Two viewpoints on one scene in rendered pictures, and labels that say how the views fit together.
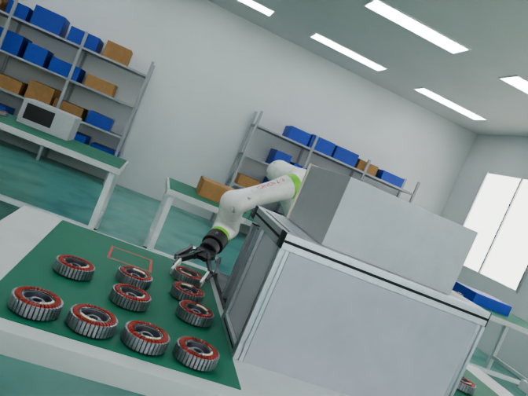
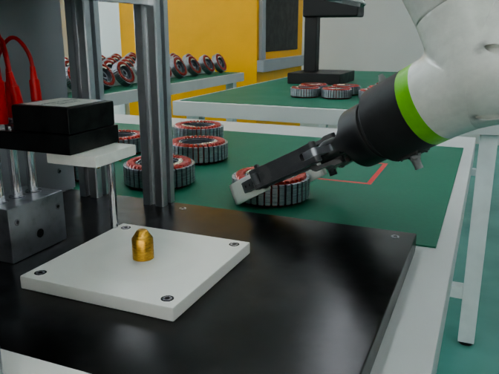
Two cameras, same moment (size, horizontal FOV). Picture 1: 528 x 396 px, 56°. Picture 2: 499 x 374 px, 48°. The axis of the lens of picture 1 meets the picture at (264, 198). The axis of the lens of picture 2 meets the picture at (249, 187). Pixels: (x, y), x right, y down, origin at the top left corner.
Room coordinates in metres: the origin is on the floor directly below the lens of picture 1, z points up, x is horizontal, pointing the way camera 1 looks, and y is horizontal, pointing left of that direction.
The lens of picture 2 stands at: (2.24, -0.50, 0.98)
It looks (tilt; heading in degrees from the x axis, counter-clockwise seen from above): 15 degrees down; 127
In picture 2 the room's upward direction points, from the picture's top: straight up
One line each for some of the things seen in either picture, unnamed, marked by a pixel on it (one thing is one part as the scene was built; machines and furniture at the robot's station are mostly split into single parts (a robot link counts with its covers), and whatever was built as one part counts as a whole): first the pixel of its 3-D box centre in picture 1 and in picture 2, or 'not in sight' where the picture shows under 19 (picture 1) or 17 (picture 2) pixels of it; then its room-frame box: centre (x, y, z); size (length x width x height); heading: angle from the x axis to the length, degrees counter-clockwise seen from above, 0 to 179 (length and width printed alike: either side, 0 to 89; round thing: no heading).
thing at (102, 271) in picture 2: not in sight; (143, 263); (1.87, -0.17, 0.78); 0.15 x 0.15 x 0.01; 14
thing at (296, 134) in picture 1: (295, 135); not in sight; (8.29, -0.08, 1.88); 0.42 x 0.36 x 0.21; 14
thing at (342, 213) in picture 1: (374, 224); not in sight; (1.58, -0.36, 1.22); 0.44 x 0.39 x 0.20; 104
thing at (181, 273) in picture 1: (187, 276); (270, 185); (1.79, 0.15, 0.77); 0.11 x 0.11 x 0.04
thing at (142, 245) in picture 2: not in sight; (142, 243); (1.87, -0.17, 0.80); 0.02 x 0.02 x 0.03
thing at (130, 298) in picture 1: (130, 297); (118, 142); (1.36, 0.23, 0.77); 0.11 x 0.11 x 0.04
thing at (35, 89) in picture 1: (43, 93); not in sight; (7.39, 3.63, 0.92); 0.40 x 0.36 x 0.27; 12
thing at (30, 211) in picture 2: not in sight; (20, 221); (1.73, -0.21, 0.80); 0.08 x 0.05 x 0.06; 104
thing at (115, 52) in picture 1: (118, 54); not in sight; (7.58, 2.88, 1.90); 0.40 x 0.36 x 0.24; 15
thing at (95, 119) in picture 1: (100, 120); not in sight; (7.60, 2.76, 0.87); 0.42 x 0.36 x 0.19; 16
